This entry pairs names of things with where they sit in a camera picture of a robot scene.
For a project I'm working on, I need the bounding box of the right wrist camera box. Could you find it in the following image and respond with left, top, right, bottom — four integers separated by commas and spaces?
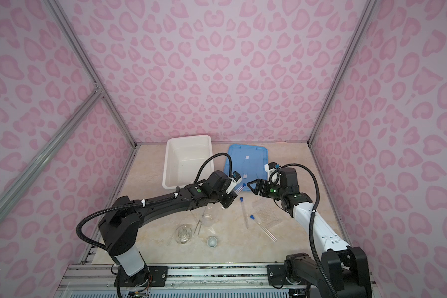
265, 162, 280, 173

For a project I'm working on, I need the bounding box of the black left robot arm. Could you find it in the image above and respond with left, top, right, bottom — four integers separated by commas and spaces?
98, 171, 242, 278

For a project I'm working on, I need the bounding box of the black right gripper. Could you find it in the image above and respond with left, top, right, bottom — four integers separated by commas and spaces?
246, 178, 287, 201

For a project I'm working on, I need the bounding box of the small round glass dish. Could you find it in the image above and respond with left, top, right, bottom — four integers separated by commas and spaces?
206, 236, 218, 248

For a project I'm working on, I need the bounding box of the white plastic storage bin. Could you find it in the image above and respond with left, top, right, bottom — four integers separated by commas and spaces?
162, 135, 213, 190

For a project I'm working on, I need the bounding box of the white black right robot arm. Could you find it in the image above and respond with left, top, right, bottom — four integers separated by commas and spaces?
247, 163, 373, 298

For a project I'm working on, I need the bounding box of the left rear corner post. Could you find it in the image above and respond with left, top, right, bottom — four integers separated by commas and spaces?
43, 0, 137, 149

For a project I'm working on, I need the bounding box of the blue plastic bin lid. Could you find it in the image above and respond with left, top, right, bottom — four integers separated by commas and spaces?
228, 144, 269, 190

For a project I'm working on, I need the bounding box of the left aluminium frame beam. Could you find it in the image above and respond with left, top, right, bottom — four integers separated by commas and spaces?
0, 88, 102, 224

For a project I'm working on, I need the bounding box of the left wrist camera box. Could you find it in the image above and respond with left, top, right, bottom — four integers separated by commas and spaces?
230, 171, 242, 184

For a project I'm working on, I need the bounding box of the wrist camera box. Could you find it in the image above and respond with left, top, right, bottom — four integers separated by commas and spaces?
265, 162, 280, 173
230, 171, 242, 184

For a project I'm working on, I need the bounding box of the small glass beaker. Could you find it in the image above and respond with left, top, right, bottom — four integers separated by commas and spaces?
201, 208, 215, 227

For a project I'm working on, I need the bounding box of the aluminium corner frame post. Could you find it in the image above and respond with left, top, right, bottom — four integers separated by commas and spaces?
307, 0, 380, 148

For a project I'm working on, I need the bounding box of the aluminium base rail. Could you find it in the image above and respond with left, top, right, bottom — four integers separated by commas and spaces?
53, 262, 377, 298

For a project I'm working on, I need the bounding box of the glass conical flask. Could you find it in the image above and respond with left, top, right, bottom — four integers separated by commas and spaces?
174, 225, 194, 245

